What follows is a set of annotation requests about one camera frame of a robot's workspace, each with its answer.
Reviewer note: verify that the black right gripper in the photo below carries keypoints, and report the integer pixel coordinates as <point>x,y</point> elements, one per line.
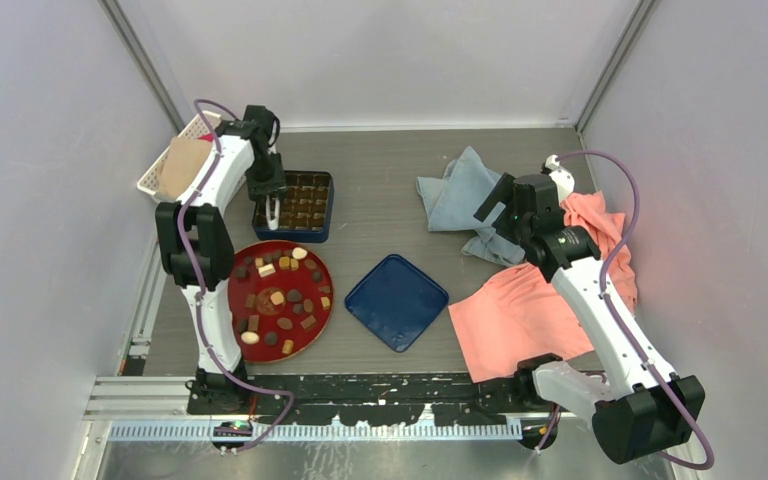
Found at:
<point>504,193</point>

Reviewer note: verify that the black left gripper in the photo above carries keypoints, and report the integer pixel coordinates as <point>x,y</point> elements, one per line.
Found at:
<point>276,184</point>

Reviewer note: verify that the metal tongs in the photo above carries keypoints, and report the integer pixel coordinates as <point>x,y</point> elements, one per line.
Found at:
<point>272,207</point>

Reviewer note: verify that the white square chocolate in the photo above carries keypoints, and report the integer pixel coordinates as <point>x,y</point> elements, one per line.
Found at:
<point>266,270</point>

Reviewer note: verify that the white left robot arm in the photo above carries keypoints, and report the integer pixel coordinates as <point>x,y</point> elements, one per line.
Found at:
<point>194,244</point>

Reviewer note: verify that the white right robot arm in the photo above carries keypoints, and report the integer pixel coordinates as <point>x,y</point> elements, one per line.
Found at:
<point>644,407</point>

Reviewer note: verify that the blue chocolate tin box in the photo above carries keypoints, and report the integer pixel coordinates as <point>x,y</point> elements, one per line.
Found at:
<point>305,210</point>

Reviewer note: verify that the white oval chocolate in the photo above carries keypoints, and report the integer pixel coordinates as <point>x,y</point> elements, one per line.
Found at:
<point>250,337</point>
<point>299,253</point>

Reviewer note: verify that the tan round chocolate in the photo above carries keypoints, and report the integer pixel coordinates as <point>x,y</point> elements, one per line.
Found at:
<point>277,298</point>

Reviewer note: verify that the white plastic basket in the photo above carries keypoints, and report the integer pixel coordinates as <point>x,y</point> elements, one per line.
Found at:
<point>152,175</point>

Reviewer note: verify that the beige cloth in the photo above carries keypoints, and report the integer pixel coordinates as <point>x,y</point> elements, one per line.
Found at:
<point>184,160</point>

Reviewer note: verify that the light blue denim cloth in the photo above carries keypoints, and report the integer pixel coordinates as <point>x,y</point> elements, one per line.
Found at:
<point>451,201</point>

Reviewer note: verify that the pink cloth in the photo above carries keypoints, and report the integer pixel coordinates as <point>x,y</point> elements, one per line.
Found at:
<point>517,315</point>

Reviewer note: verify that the red round tray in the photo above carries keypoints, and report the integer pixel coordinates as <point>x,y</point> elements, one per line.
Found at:
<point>309,299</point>

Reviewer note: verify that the blue tin lid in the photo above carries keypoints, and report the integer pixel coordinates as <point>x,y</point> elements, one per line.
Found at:
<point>396,302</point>

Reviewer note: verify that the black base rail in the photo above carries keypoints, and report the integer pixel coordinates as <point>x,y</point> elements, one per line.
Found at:
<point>453,399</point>

